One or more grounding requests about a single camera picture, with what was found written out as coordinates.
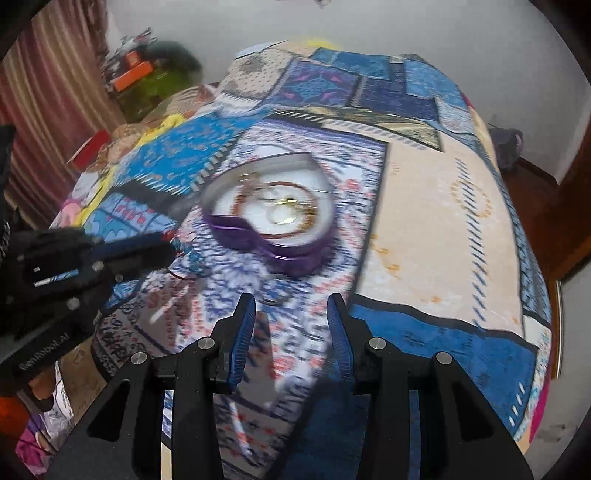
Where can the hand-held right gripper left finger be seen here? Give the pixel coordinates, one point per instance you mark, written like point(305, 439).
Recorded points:
point(240, 341)

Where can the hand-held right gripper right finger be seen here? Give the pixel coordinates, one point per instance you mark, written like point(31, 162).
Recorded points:
point(340, 341)

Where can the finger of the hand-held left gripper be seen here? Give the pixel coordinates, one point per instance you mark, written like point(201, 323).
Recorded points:
point(129, 243)
point(134, 263)

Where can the purple heart-shaped jewelry box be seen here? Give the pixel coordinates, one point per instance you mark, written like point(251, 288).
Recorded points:
point(277, 249)

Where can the red box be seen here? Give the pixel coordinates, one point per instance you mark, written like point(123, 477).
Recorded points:
point(90, 147)

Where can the orange cartoon quilt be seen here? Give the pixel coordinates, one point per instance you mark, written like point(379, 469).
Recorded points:
point(152, 124)

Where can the pink and purple cloth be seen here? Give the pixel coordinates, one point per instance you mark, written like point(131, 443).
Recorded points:
point(51, 424)

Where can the green cloth-covered table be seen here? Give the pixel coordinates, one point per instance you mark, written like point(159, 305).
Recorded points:
point(157, 94)

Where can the blue patchwork blanket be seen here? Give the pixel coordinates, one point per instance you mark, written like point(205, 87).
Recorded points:
point(415, 207)

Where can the orange box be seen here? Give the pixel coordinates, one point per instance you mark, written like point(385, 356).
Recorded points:
point(134, 76)

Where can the red striped curtain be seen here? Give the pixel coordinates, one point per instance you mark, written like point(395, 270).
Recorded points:
point(51, 92)

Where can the dark grey cloth bag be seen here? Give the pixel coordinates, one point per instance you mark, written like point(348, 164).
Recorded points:
point(180, 57)

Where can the pile of wrapped clutter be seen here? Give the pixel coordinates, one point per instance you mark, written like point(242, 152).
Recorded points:
point(124, 48)

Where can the dark clothes pile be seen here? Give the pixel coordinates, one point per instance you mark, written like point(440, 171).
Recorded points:
point(507, 147)

